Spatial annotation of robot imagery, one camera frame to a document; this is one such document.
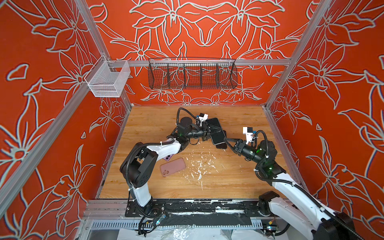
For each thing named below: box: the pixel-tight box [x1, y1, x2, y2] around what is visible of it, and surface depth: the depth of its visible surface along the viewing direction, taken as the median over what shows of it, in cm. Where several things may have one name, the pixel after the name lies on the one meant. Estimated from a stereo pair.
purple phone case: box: [162, 154, 174, 161], surface depth 92 cm
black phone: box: [206, 117, 226, 145], surface depth 74 cm
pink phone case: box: [159, 157, 187, 177], surface depth 90 cm
